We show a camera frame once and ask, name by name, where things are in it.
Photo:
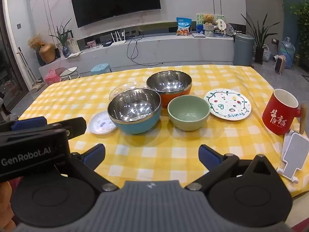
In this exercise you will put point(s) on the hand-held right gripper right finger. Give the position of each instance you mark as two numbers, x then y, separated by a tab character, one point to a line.
209	156

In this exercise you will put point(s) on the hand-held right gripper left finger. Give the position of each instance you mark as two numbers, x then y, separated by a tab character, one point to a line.
95	154

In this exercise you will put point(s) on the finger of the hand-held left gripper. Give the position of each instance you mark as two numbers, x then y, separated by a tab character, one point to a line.
72	129
29	123

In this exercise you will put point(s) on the small white plate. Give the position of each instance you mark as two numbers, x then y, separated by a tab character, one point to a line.
100	125

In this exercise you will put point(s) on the green ceramic bowl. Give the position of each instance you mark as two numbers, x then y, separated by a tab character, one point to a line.
188	116

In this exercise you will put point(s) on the blue steel bowl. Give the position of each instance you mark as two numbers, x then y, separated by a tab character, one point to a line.
135	127

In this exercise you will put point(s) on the white patterned plate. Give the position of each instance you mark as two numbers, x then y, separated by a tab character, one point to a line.
228	105

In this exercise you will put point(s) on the clear glass plate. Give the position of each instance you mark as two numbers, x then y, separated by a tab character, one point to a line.
124	87

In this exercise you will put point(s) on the person's left hand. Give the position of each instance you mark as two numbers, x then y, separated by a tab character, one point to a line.
5	203

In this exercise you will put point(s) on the pink plastic basket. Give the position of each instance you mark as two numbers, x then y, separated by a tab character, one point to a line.
51	77

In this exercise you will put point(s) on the broom and dustpan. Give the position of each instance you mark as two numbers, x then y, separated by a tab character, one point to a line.
26	70

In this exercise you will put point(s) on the yellow checkered tablecloth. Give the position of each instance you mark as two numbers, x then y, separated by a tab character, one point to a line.
157	147

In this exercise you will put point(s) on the white round stool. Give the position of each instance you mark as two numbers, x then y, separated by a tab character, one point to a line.
67	72

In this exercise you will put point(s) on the blue plastic stool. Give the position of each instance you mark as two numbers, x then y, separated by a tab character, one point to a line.
100	68

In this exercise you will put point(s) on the gold vase with dried flowers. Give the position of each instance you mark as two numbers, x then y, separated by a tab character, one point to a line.
47	53

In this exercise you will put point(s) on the red mug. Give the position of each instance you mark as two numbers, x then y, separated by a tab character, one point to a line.
277	118

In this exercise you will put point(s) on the plant in blue vase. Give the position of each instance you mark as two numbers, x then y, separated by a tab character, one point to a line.
65	50

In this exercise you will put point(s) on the white phone stand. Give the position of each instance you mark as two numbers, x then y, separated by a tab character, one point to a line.
294	154

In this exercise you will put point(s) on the white router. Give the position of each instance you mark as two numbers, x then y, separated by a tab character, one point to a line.
118	42

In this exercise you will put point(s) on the grey trash can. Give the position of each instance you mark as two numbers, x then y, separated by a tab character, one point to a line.
243	50

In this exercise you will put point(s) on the potted plant in black pot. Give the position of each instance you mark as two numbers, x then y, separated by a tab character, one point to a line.
259	53

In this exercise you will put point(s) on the small beige heater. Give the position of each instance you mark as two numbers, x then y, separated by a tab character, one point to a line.
280	65

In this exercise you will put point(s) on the white television cabinet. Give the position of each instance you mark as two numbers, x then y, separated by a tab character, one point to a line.
157	50

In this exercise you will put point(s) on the white woven basket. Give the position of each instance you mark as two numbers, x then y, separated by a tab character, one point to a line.
266	54

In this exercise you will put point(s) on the decorative display plate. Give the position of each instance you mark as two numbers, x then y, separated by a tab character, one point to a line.
230	29

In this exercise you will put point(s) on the white round fan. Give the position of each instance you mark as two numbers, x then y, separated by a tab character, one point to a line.
221	25

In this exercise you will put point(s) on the blue water jug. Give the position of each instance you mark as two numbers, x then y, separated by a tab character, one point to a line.
288	50

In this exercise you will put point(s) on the blue snack bag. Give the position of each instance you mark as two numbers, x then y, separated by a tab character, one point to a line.
184	26

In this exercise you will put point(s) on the green printed card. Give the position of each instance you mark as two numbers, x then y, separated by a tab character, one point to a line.
199	20

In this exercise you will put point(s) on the brown teddy bear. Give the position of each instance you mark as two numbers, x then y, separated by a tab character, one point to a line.
209	19

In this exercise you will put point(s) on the green ivy plant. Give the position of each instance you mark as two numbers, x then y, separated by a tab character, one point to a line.
301	24

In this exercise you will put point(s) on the black wall television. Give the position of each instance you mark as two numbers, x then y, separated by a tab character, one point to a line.
113	1

